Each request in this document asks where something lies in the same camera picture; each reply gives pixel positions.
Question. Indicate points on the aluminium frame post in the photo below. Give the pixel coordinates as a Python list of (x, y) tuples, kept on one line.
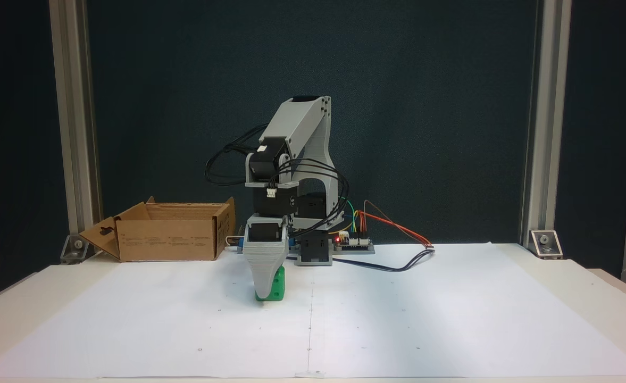
[(547, 106), (73, 106)]

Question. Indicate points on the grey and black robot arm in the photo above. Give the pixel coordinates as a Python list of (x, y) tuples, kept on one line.
[(302, 122)]

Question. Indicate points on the open cardboard box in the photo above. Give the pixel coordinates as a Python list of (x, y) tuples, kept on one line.
[(169, 242)]

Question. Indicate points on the metal corner bracket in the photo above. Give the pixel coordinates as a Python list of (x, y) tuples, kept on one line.
[(76, 250), (545, 243)]

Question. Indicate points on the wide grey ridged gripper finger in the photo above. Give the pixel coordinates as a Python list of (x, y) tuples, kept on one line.
[(264, 266)]

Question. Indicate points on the green dice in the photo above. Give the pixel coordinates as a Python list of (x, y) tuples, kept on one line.
[(278, 284)]

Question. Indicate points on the large white paper sheet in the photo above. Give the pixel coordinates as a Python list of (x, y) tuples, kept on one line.
[(398, 330)]

